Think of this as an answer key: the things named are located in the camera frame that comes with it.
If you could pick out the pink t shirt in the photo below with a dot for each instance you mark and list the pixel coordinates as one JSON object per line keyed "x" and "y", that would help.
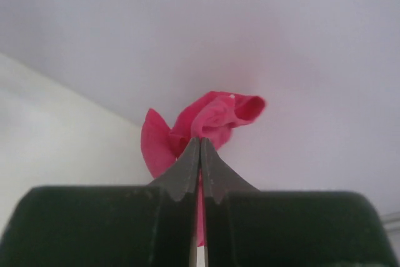
{"x": 213, "y": 116}

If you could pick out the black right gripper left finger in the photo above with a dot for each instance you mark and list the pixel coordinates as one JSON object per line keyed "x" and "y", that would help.
{"x": 150, "y": 225}

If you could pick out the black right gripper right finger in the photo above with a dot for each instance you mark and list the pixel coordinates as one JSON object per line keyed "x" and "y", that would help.
{"x": 244, "y": 226}

